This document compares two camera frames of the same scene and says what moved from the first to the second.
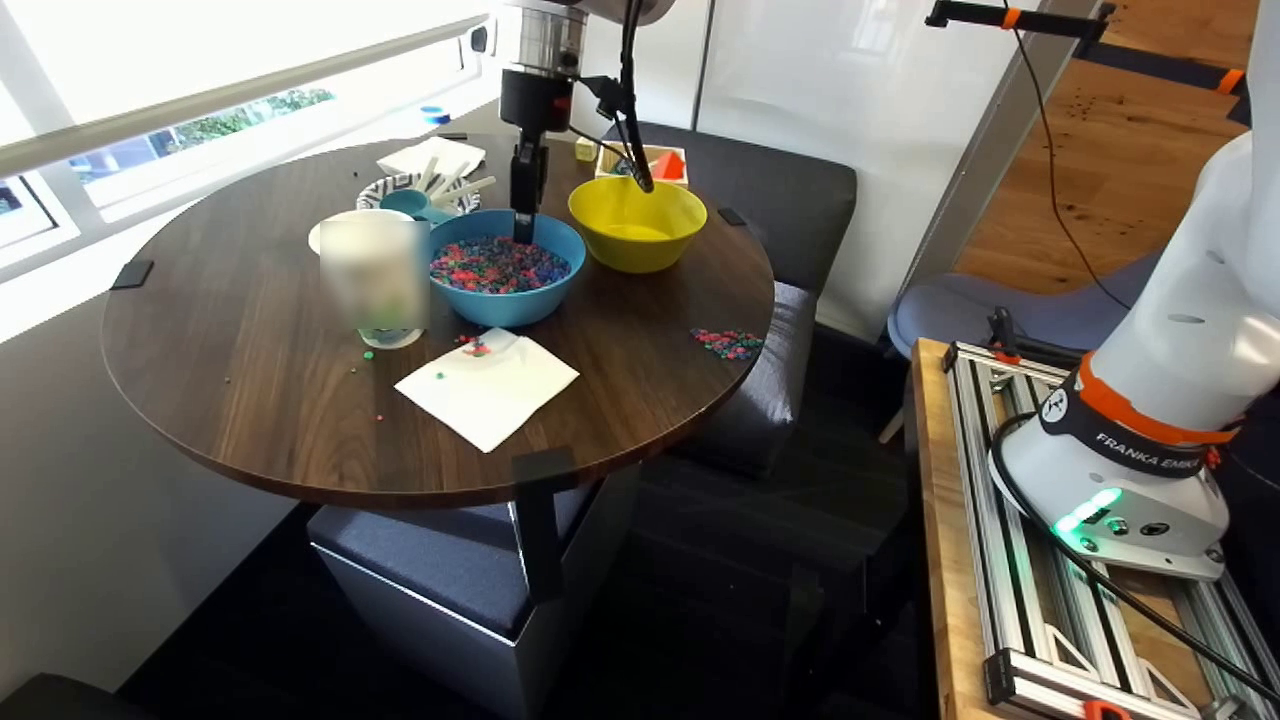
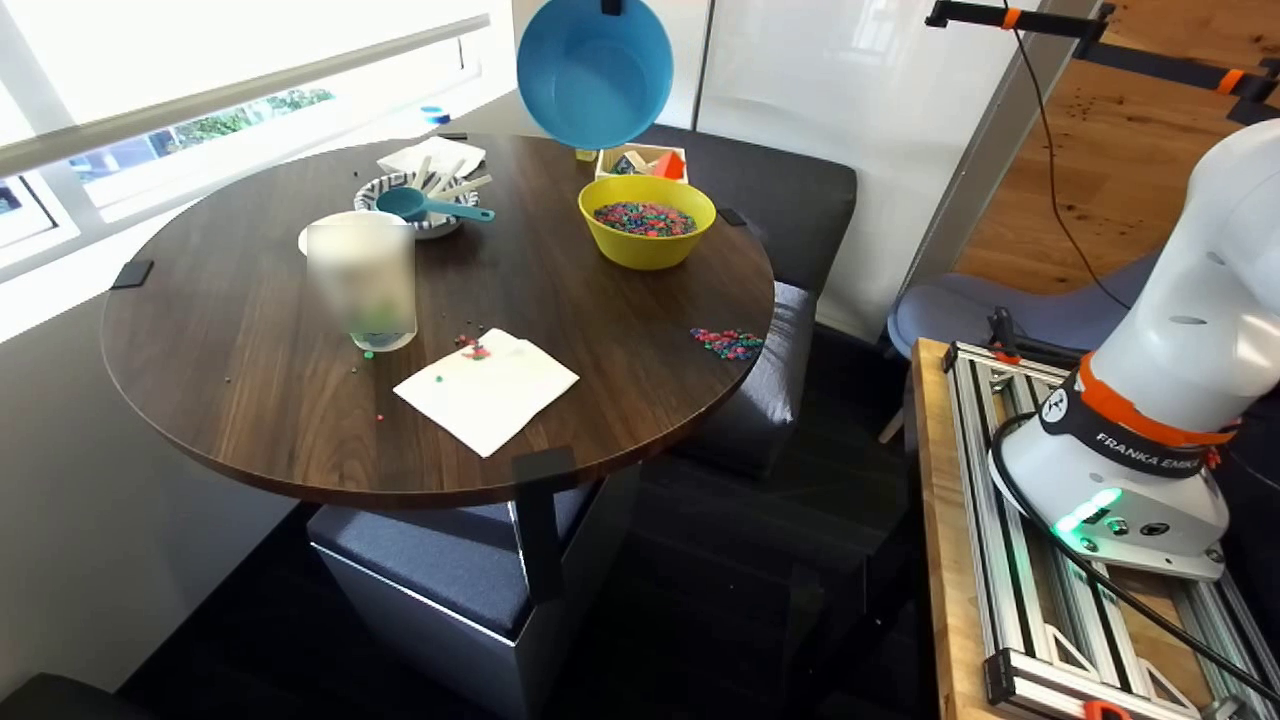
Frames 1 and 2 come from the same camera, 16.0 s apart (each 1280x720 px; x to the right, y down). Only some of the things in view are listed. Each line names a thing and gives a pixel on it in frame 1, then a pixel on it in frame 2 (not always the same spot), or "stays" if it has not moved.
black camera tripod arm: (1091, 21) stays
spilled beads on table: (734, 343) stays
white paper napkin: (485, 388) stays
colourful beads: (496, 267) -> (646, 218)
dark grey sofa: (802, 208) stays
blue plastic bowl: (490, 276) -> (594, 79)
